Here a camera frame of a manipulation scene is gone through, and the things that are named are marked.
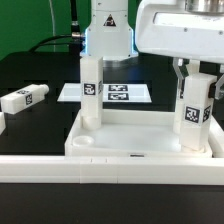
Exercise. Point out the white front fence bar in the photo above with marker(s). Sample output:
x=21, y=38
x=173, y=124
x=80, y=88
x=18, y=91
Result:
x=111, y=170

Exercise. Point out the white marker base plate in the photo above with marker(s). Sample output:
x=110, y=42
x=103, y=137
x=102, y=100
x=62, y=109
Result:
x=124, y=93

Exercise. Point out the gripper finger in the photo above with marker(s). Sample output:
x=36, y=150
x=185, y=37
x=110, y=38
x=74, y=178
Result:
x=216, y=89

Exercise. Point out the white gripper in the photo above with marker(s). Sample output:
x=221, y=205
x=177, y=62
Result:
x=165, y=27

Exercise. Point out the white fence bar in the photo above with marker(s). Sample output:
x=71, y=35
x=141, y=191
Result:
x=216, y=139
x=111, y=170

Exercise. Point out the white right fence bar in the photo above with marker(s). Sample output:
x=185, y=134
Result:
x=216, y=139

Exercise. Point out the white desk tabletop tray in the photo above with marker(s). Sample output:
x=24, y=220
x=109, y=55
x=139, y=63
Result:
x=130, y=133

